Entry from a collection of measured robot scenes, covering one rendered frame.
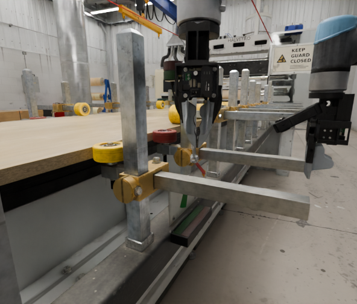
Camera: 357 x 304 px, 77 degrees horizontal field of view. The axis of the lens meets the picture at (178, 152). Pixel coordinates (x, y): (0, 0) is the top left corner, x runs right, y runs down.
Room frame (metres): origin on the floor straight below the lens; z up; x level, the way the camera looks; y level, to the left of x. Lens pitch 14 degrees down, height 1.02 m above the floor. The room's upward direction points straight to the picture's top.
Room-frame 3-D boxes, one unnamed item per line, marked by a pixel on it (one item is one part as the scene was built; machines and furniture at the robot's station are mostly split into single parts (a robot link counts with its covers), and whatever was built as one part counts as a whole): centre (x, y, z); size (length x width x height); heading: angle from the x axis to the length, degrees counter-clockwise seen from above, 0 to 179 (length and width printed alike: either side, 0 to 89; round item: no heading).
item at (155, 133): (0.74, 0.05, 0.85); 0.08 x 0.08 x 0.11
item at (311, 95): (0.54, -0.35, 0.96); 0.09 x 0.08 x 0.12; 63
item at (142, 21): (5.58, 0.78, 2.65); 1.71 x 0.09 x 0.32; 158
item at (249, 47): (3.48, -0.87, 0.95); 1.65 x 0.70 x 1.90; 63
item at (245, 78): (1.33, -0.37, 0.92); 0.03 x 0.03 x 0.48; 63
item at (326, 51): (0.54, -0.35, 1.12); 0.09 x 0.08 x 0.11; 92
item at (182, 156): (0.68, -0.04, 0.85); 0.13 x 0.06 x 0.05; 153
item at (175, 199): (0.62, -0.04, 0.75); 0.26 x 0.01 x 0.10; 153
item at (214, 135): (0.88, -0.14, 0.89); 0.03 x 0.03 x 0.48; 63
